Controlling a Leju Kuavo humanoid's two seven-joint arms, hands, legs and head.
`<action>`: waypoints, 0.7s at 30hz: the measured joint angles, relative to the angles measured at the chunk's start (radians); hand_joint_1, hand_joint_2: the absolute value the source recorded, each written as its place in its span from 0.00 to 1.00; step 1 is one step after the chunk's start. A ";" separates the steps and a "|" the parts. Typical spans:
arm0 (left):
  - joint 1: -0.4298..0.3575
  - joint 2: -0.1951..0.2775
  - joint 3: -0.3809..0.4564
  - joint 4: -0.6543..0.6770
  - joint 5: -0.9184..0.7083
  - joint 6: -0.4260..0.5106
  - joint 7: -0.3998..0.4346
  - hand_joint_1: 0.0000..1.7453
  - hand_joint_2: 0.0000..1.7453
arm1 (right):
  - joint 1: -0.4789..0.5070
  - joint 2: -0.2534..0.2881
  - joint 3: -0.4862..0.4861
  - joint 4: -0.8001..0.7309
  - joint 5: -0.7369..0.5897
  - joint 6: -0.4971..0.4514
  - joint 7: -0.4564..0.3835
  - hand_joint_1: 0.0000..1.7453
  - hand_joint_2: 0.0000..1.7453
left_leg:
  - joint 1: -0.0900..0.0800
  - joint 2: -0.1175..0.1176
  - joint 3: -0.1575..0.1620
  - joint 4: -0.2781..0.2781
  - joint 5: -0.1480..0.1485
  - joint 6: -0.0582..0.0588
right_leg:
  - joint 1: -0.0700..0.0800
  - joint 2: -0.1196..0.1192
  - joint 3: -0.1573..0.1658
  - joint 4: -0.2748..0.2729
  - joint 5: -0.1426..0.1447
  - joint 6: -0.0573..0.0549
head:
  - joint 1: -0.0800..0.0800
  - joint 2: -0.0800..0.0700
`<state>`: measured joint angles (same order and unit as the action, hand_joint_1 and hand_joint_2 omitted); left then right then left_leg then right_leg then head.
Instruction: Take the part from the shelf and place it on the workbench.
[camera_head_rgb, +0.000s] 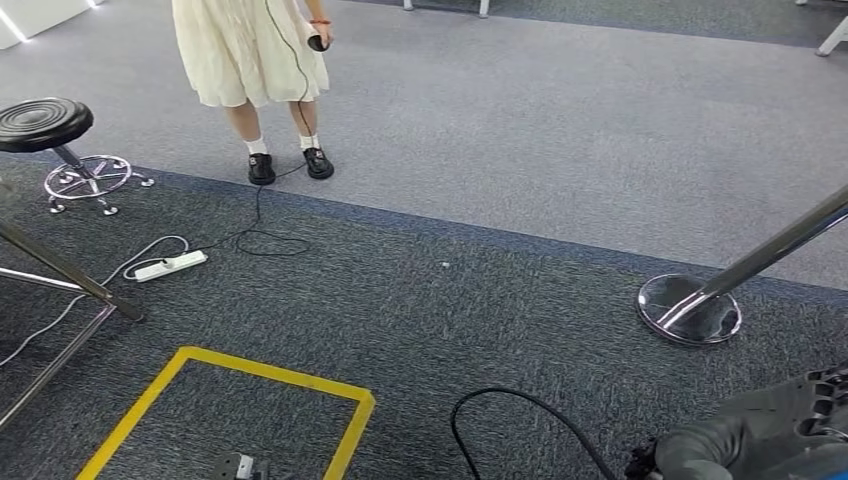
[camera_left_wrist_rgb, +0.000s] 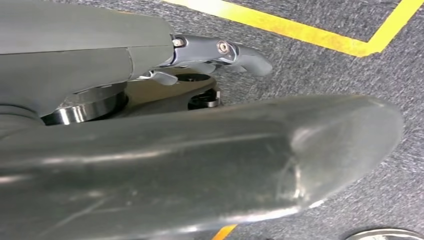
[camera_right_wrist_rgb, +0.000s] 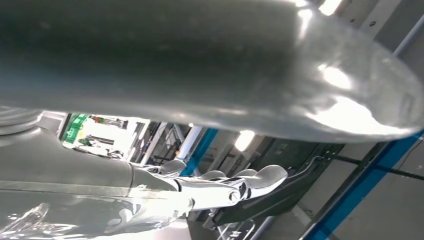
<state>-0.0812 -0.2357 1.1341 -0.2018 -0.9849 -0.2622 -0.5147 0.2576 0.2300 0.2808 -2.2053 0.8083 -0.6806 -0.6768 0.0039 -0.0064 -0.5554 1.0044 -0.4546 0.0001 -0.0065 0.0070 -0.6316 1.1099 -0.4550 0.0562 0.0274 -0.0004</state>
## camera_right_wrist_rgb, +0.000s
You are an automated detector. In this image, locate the blue overhead beam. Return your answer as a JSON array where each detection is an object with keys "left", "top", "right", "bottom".
[
  {"left": 299, "top": 130, "right": 424, "bottom": 240},
  {"left": 180, "top": 128, "right": 220, "bottom": 176}
]

